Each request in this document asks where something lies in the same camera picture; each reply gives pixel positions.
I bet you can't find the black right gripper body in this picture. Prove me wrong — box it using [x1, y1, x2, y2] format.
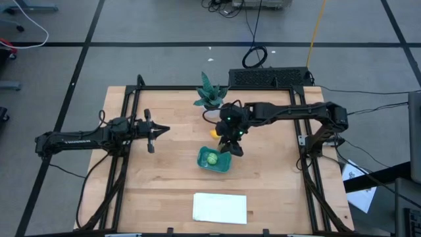
[215, 119, 248, 144]

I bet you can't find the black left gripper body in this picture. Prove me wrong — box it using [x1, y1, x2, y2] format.
[133, 109, 156, 155]

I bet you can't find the teal plastic tupperware container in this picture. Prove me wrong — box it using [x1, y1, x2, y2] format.
[196, 145, 233, 174]

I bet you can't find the snake plant in white pot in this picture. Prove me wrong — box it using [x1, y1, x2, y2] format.
[193, 71, 230, 119]

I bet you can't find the white folded cloth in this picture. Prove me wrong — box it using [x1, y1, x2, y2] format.
[192, 192, 248, 225]

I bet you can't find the grey equipment box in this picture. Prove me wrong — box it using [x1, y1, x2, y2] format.
[232, 0, 293, 9]

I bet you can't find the white paper sheet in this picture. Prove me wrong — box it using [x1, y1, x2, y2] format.
[341, 159, 378, 214]

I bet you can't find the black beam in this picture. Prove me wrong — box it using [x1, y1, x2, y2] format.
[343, 161, 412, 194]

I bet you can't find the grey chair base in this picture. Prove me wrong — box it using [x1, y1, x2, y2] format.
[0, 0, 59, 16]

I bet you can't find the grey cabinet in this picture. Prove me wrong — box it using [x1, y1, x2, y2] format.
[407, 91, 421, 184]

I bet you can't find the black keyboard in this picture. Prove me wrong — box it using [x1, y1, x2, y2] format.
[403, 207, 421, 237]

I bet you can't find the black metal table frame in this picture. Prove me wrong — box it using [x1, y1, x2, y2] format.
[74, 74, 355, 237]

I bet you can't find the black cable with coil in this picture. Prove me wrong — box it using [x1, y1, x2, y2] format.
[241, 0, 268, 69]

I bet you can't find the black cable tangle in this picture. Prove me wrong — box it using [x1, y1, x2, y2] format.
[201, 0, 246, 19]

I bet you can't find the yellow cable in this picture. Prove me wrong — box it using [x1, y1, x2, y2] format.
[305, 0, 327, 68]

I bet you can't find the white cable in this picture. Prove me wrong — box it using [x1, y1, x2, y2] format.
[0, 0, 49, 50]

